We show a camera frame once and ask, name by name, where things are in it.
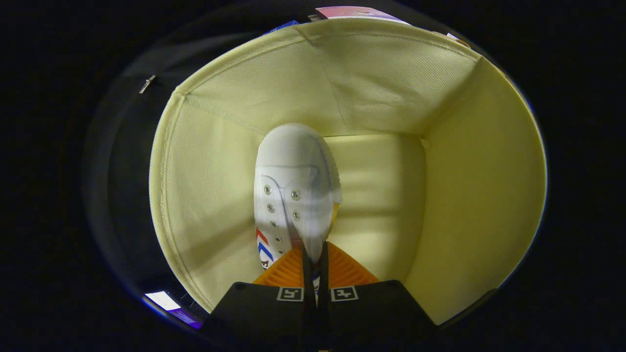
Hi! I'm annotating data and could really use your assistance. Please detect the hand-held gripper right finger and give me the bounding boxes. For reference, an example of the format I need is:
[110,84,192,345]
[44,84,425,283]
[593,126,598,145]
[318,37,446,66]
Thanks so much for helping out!
[318,242,438,350]

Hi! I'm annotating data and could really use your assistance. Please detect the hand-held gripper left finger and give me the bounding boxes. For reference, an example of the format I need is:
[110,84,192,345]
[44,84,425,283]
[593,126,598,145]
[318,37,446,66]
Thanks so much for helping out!
[210,243,313,350]

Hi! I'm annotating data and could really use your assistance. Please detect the white canvas shoe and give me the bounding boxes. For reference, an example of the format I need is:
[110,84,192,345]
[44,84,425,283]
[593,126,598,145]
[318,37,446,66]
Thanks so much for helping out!
[253,122,343,299]

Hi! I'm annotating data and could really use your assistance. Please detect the green fabric storage box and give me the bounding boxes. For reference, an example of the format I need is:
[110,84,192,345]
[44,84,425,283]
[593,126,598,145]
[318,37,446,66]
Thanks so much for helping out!
[148,17,547,326]

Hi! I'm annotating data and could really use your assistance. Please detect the computer monitor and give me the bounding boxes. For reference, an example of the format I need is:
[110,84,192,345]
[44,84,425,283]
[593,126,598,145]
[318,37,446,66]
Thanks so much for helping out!
[144,291,203,330]

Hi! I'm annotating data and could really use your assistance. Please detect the pink cover book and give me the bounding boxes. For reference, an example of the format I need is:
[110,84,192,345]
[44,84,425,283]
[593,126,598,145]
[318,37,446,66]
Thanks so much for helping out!
[315,6,411,25]

